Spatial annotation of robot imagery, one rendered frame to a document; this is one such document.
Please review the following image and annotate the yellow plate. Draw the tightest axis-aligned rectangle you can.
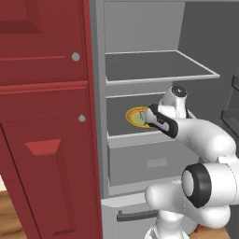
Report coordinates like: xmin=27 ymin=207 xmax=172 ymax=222
xmin=125 ymin=105 xmax=157 ymax=130

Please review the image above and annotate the pale grey fish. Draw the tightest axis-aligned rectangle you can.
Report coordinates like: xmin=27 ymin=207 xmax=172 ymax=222
xmin=140 ymin=109 xmax=151 ymax=127

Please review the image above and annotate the open fridge door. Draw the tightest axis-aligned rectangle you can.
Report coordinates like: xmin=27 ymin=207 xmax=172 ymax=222
xmin=219 ymin=66 xmax=239 ymax=139

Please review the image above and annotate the grey fridge shelf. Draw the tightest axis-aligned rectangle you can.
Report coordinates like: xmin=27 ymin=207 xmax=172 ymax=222
xmin=105 ymin=91 xmax=198 ymax=149
xmin=105 ymin=49 xmax=221 ymax=87

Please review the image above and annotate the tall red cupboard door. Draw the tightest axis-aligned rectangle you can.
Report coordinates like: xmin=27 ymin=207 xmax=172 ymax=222
xmin=0 ymin=80 xmax=104 ymax=239

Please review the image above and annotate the grey fridge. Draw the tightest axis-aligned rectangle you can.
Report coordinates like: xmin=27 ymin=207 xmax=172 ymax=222
xmin=89 ymin=0 xmax=239 ymax=239

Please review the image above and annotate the grey fridge crisper drawer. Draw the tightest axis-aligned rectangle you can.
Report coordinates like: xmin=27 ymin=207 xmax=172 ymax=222
xmin=107 ymin=136 xmax=201 ymax=188

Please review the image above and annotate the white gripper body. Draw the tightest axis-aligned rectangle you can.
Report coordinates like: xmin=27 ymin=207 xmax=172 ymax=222
xmin=157 ymin=105 xmax=189 ymax=120

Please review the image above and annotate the dark grey freezer handle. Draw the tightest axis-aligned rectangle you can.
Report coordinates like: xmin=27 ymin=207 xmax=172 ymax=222
xmin=116 ymin=208 xmax=161 ymax=223

